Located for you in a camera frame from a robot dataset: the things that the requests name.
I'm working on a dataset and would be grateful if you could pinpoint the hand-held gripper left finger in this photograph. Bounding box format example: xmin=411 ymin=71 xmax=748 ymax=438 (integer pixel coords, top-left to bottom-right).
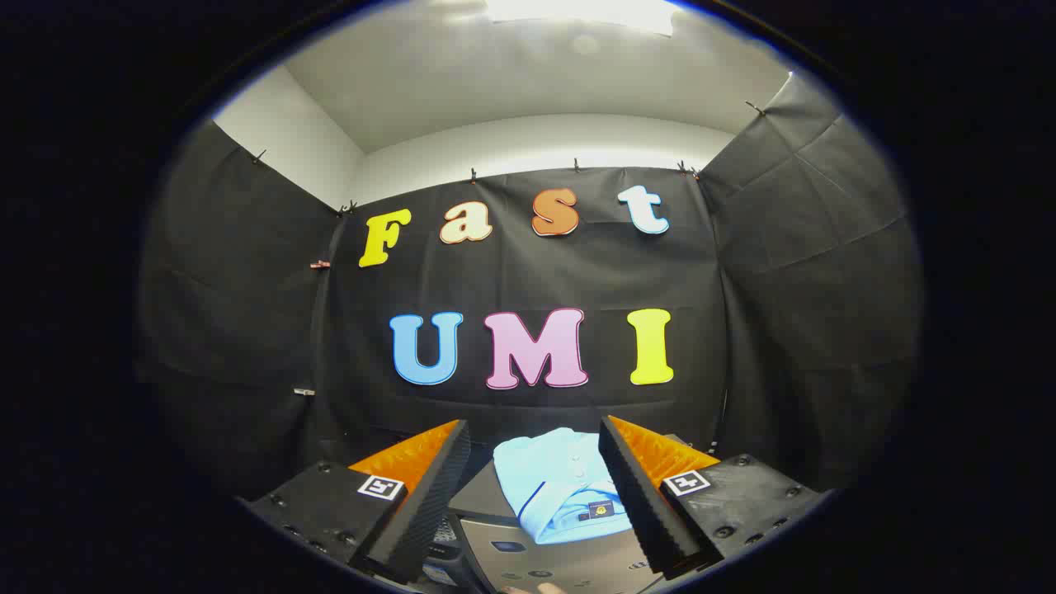
xmin=246 ymin=419 xmax=471 ymax=585

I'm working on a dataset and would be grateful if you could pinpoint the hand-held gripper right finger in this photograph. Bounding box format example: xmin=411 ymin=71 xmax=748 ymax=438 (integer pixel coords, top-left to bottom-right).
xmin=598 ymin=415 xmax=828 ymax=577

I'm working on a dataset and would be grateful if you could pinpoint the light blue polo shirt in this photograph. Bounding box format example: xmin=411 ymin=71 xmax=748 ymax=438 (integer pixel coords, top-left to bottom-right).
xmin=493 ymin=427 xmax=634 ymax=545

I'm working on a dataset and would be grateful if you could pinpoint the black backdrop cloth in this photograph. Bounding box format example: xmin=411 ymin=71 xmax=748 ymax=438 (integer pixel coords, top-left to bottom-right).
xmin=136 ymin=74 xmax=922 ymax=497

